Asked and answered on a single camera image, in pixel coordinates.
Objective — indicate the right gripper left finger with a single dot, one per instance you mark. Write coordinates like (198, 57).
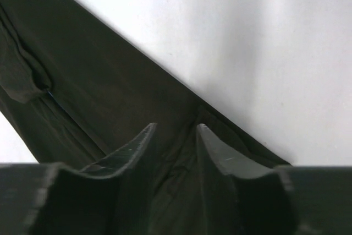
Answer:
(111, 196)

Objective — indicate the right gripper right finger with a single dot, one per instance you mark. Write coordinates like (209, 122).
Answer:
(241, 196)

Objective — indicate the black printed t-shirt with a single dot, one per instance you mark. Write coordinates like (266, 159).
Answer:
(75, 91)

